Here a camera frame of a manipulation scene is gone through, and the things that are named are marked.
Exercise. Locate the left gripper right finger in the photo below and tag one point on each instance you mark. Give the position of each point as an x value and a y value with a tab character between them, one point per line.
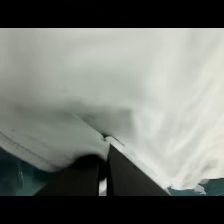
128	176

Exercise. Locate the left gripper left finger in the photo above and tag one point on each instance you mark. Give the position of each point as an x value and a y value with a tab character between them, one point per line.
78	178

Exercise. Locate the white T-shirt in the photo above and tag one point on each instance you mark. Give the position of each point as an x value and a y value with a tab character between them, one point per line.
126	80

